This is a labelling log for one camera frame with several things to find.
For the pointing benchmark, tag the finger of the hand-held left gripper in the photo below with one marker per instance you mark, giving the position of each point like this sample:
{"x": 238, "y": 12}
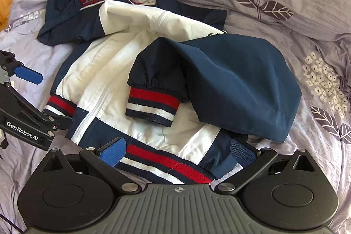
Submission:
{"x": 28, "y": 75}
{"x": 57, "y": 121}

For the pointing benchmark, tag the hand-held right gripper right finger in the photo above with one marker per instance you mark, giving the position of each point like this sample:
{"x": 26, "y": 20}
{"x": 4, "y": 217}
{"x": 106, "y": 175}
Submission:
{"x": 243, "y": 153}

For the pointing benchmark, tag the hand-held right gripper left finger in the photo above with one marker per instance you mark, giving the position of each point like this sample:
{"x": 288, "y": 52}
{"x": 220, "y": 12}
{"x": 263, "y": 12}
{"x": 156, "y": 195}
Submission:
{"x": 113, "y": 152}

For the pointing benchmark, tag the navy white red jacket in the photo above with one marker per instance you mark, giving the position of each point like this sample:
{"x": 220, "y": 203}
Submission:
{"x": 233, "y": 72}

